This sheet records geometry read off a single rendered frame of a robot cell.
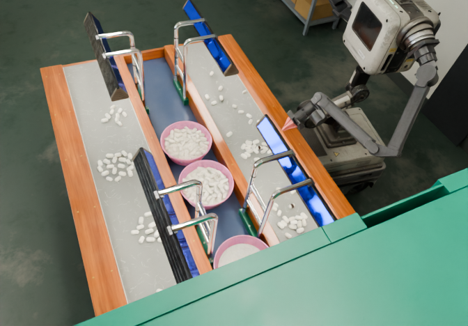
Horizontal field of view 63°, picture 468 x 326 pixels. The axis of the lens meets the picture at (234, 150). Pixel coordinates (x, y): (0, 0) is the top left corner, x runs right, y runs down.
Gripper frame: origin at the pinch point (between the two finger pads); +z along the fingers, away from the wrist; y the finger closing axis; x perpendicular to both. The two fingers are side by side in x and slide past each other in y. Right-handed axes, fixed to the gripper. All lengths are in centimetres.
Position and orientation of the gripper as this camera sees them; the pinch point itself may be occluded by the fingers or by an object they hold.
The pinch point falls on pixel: (283, 129)
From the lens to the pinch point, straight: 200.7
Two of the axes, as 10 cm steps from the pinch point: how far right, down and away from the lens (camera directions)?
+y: 4.2, 7.4, -5.3
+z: -7.5, 6.1, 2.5
